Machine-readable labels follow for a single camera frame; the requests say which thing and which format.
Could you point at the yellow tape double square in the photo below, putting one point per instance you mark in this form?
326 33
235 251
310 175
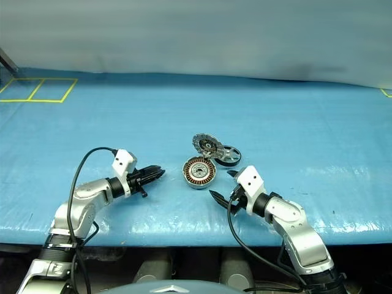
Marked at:
30 99

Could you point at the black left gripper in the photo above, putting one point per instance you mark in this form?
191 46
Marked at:
134 180

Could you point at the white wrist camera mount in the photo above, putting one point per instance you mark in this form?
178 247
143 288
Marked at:
122 162
251 183

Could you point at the dark metal rod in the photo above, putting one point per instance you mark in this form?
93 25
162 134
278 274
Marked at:
7 61

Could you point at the round silver metal disc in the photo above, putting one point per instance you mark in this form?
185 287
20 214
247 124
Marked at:
200 174

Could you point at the dark grey rounded cylinder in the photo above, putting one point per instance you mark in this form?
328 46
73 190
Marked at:
237 269
153 266

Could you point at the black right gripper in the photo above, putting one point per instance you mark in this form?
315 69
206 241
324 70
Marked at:
237 202

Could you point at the yellow tape corner marking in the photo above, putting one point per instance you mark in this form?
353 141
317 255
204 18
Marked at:
386 93

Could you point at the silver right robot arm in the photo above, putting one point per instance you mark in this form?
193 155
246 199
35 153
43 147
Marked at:
300 239

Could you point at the blue plastic table cover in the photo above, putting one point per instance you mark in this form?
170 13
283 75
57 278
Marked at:
122 122

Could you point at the silver hinged motor lid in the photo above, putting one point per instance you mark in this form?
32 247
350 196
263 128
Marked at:
207 145

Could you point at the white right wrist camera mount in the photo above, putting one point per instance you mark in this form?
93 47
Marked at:
251 183

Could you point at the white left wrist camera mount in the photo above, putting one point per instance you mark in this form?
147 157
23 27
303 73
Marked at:
122 162

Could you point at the black silver spoked rotor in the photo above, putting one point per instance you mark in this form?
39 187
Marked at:
228 156

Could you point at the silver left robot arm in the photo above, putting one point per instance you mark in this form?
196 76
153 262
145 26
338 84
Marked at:
82 196

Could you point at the grey robot torso dome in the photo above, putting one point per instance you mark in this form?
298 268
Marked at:
171 289

